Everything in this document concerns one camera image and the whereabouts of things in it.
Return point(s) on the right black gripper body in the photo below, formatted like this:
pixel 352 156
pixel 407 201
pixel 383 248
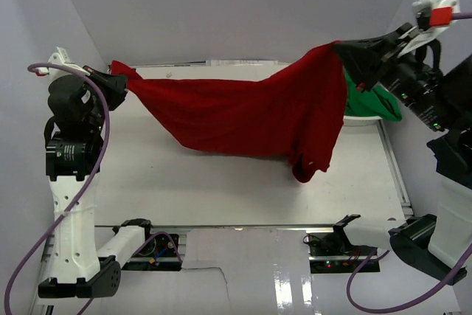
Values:
pixel 386 55

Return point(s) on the red t shirt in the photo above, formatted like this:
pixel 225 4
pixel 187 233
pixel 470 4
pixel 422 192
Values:
pixel 296 113

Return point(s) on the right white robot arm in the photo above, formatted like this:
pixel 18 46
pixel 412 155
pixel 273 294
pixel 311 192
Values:
pixel 438 245

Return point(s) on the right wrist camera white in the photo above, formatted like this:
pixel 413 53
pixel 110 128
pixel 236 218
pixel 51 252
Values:
pixel 431 17

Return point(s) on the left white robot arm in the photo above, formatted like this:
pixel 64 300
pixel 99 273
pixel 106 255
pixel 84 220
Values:
pixel 76 138

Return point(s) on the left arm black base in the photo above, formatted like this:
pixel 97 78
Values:
pixel 158 255

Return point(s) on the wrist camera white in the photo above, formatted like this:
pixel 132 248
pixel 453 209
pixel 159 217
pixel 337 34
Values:
pixel 60 57
pixel 431 17

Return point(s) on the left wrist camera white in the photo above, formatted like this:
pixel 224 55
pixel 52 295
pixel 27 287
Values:
pixel 60 57

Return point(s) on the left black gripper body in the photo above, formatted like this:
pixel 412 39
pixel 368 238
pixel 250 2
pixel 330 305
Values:
pixel 102 85

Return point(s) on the green t shirt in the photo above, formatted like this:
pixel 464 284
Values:
pixel 375 103

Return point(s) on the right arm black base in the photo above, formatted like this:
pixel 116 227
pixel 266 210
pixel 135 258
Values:
pixel 327 255

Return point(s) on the white plastic laundry basket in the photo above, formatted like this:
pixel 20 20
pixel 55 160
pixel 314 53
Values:
pixel 352 121

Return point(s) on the black label sticker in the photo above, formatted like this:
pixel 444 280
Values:
pixel 123 71

